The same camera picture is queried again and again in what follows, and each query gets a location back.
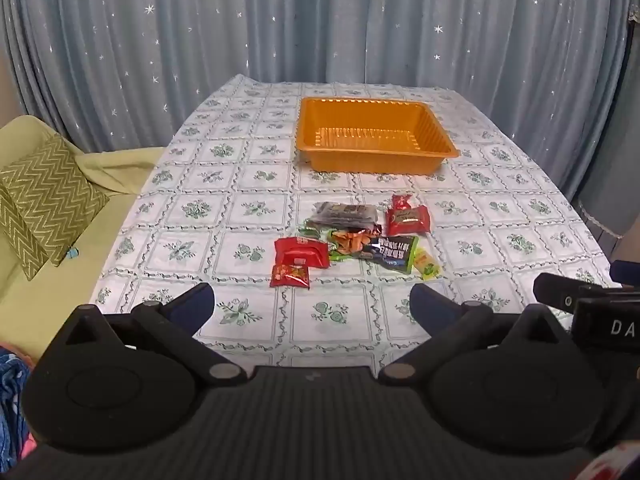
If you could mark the red white patterned clothing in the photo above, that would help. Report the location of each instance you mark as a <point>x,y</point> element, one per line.
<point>615,462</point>

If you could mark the floral checked tablecloth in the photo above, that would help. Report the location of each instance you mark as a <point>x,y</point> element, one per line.
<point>235,220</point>

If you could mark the red snack packet white logo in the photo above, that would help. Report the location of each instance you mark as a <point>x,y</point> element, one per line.
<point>301,252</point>

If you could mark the grey translucent snack packet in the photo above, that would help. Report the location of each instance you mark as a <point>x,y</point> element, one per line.
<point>345,212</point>

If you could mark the blue patterned cloth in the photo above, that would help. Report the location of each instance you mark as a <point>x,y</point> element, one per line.
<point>12,395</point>

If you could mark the small green yellow snack packet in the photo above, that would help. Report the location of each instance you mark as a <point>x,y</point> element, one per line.
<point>427,264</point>

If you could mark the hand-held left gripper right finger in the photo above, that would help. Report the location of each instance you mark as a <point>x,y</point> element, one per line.
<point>425,302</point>

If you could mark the green zigzag cushion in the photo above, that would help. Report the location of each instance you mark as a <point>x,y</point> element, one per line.
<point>45,200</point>

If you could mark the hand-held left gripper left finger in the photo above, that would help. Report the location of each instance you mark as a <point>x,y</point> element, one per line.
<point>196,305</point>

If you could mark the orange plastic tray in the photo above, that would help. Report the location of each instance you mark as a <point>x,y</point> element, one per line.
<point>370,120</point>

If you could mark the pale yellow sofa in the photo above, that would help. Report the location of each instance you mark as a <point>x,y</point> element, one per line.
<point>30,310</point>

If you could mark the orange snack packet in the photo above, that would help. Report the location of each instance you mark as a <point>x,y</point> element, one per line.
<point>355,240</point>

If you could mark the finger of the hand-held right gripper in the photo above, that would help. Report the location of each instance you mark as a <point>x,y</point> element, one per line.
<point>555,292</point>
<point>627,274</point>

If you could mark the blue star-patterned curtain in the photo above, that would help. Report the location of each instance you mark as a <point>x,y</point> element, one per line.
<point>320,20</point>

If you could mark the small red yellow snack packet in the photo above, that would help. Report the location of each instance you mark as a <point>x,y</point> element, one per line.
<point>290,276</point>

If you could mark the red snack packet brown label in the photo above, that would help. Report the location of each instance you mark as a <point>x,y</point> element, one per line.
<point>407,220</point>

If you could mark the small blue object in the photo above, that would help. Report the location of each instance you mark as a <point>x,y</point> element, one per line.
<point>73,252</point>

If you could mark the blue curtain with lace trim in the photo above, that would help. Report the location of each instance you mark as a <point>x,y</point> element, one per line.
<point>612,170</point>

